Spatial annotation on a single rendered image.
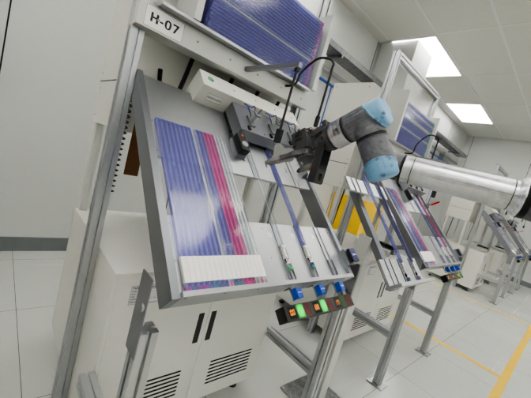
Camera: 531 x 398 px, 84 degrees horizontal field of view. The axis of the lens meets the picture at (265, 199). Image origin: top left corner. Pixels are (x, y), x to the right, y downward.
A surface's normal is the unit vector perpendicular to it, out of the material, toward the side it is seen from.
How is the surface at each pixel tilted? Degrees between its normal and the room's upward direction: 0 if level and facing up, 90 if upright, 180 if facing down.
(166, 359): 90
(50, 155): 90
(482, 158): 90
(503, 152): 90
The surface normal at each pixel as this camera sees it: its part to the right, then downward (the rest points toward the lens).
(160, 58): 0.64, 0.27
